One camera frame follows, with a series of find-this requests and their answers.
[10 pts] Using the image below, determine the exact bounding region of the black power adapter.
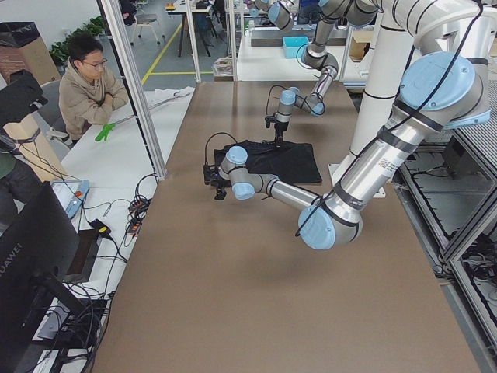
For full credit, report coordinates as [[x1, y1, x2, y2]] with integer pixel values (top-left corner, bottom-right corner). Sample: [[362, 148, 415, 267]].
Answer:
[[89, 219, 111, 236]]

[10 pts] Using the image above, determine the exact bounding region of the teach pendant tablet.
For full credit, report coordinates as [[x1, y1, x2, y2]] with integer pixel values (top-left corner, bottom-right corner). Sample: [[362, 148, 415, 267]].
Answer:
[[50, 180, 89, 218]]

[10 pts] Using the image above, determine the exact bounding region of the black t-shirt with logo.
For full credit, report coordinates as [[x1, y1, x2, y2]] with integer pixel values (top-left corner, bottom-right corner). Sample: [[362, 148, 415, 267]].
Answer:
[[235, 140, 322, 188]]

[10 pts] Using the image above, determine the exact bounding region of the blue plastic bin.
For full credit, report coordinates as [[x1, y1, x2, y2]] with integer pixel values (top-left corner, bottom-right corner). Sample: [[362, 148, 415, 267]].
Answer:
[[282, 36, 309, 59]]

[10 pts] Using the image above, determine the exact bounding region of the black Huawei monitor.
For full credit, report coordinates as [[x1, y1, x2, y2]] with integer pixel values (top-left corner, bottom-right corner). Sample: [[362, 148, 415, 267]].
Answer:
[[1, 182, 85, 361]]

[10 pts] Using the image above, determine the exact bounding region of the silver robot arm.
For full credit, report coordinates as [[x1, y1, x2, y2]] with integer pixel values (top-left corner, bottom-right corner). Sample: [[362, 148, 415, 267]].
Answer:
[[294, 1, 377, 116], [215, 1, 496, 249]]

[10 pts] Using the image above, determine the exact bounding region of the green grabber tool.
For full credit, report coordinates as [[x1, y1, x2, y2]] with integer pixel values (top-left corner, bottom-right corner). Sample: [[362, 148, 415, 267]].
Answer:
[[95, 123, 116, 142]]

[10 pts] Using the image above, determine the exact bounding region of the seated man in beige hoodie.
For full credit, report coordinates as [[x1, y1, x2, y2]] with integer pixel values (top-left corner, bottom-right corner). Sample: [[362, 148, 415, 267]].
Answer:
[[58, 33, 129, 143]]

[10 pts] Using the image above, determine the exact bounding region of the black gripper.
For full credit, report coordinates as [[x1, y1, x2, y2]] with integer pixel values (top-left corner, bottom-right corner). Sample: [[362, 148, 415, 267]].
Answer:
[[212, 176, 231, 200], [274, 120, 289, 148]]

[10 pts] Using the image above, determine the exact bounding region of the long metal grabber pole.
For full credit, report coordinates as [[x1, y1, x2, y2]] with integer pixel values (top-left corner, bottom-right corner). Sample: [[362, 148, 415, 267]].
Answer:
[[112, 91, 191, 124]]

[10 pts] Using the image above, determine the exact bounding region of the orange USB hub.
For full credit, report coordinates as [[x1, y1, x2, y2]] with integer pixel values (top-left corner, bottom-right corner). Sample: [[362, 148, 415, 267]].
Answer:
[[126, 197, 151, 235]]

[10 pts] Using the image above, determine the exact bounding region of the cardboard box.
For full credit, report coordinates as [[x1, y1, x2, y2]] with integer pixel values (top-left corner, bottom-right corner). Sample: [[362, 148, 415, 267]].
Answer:
[[349, 30, 373, 62]]

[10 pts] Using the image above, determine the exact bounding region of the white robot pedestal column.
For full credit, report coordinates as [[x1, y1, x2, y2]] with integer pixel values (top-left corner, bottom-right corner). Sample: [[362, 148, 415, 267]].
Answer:
[[328, 0, 428, 199]]

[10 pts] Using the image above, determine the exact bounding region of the aluminium frame post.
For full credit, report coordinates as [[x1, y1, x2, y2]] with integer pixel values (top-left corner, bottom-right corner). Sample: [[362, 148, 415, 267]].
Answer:
[[97, 0, 167, 181]]

